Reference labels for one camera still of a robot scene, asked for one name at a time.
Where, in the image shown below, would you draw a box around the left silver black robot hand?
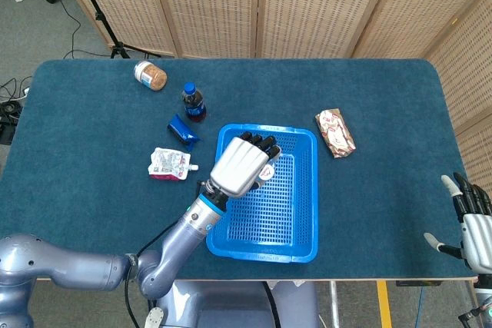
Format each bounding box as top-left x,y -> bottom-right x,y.
209,131 -> 284,199

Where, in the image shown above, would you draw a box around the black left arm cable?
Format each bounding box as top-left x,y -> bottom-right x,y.
121,223 -> 185,328

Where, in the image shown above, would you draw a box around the white-lidded jar brown contents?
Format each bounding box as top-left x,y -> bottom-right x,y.
133,60 -> 168,92

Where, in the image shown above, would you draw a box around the metal table leg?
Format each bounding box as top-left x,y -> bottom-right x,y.
328,280 -> 341,328

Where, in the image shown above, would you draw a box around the tangled black floor cables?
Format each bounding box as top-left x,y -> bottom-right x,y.
0,76 -> 34,145

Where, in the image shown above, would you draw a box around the blue snack packet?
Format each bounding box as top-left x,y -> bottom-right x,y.
166,113 -> 202,152

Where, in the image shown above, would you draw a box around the Pepsi cola bottle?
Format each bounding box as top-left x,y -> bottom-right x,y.
181,81 -> 208,123

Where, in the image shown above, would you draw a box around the pink white drink pouch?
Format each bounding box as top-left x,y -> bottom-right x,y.
147,147 -> 200,182

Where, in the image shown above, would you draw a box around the woven wicker folding screen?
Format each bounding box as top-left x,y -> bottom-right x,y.
53,0 -> 492,194

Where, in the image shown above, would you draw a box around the black tripod stand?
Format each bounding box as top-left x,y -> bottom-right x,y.
44,0 -> 162,59

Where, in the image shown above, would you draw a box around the thin black tripod cable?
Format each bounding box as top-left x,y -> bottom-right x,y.
53,0 -> 116,60

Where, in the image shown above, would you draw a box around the silver robot torso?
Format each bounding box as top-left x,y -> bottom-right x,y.
144,280 -> 322,328

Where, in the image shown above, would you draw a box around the red white snack package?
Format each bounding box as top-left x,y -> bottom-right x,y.
314,108 -> 357,159

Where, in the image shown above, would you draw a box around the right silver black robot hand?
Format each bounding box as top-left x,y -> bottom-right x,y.
424,172 -> 492,273

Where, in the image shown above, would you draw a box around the teal table mat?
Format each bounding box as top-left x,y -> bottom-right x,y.
0,58 -> 480,281

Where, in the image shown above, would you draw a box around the clear plastic water bottle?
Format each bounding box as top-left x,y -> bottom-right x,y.
253,162 -> 276,191

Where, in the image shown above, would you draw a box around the blue plastic mesh basket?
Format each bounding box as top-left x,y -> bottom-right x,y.
205,123 -> 319,264

